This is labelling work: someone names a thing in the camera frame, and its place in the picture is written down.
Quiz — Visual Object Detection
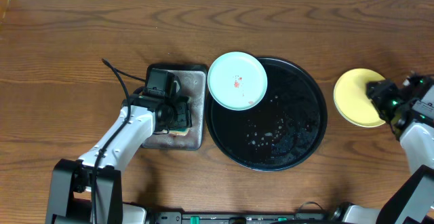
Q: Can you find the mint green plate with stain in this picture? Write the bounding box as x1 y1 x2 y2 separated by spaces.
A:
207 52 268 111

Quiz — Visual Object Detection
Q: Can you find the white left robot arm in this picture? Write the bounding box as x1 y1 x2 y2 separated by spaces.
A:
45 94 191 223

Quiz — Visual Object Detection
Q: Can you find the black rectangular tray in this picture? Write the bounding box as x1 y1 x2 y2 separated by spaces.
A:
142 63 207 151

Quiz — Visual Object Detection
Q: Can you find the round black serving tray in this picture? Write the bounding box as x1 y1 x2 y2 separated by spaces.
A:
205 57 328 172

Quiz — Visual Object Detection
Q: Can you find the green scrub sponge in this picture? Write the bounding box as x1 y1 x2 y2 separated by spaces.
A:
169 96 193 137

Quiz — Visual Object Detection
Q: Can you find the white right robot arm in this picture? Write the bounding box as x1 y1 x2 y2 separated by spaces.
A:
331 75 433 224

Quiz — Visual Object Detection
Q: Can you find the yellow plate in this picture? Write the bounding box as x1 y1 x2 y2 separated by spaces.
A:
333 68 385 128

